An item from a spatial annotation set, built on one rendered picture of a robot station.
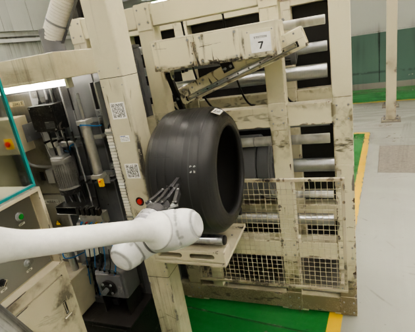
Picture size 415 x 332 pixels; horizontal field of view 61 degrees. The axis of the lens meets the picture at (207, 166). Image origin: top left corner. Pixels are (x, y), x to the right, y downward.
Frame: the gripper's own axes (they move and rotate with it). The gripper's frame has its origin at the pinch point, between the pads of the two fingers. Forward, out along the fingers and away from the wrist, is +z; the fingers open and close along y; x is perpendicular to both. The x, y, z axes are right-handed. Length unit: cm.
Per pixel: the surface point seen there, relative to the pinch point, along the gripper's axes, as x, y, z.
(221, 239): 34.9, -8.3, 10.9
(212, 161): -3.4, -11.9, 12.2
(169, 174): -1.9, 4.0, 4.7
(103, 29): -57, 32, 32
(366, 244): 147, -74, 143
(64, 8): -69, 72, 64
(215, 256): 41.7, -5.3, 7.2
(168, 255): 44.5, 19.2, 9.0
